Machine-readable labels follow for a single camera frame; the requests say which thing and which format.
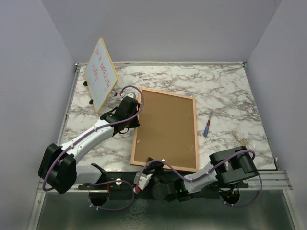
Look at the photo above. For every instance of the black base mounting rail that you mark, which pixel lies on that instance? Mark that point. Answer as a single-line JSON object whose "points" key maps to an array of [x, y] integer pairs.
{"points": [[120, 185]]}

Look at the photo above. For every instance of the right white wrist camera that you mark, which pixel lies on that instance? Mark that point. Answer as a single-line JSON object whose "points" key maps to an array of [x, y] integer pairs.
{"points": [[141, 181]]}

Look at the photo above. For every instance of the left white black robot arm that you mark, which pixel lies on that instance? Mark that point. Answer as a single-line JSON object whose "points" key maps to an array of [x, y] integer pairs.
{"points": [[59, 167]]}

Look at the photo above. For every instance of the pink picture frame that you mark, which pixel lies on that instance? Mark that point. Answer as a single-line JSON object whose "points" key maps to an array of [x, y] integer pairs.
{"points": [[167, 131]]}

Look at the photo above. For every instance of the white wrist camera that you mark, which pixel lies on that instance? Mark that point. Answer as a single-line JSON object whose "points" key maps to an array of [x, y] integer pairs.
{"points": [[141, 181], [131, 95]]}

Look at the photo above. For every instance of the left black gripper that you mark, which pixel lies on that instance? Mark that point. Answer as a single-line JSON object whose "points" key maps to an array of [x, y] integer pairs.
{"points": [[135, 124]]}

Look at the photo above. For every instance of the small yellow-framed whiteboard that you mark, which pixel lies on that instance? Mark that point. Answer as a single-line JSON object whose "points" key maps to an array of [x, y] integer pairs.
{"points": [[101, 75]]}

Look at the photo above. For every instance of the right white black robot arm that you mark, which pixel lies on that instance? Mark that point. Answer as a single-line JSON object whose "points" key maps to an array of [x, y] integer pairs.
{"points": [[225, 169]]}

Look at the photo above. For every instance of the blue red screwdriver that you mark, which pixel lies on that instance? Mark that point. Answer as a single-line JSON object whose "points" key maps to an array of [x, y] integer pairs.
{"points": [[206, 130]]}

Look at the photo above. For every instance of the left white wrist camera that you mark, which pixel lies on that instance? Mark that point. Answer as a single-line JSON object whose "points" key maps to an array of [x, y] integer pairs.
{"points": [[131, 95]]}

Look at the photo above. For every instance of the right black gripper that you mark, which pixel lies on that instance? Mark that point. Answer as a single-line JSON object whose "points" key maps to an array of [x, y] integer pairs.
{"points": [[159, 168]]}

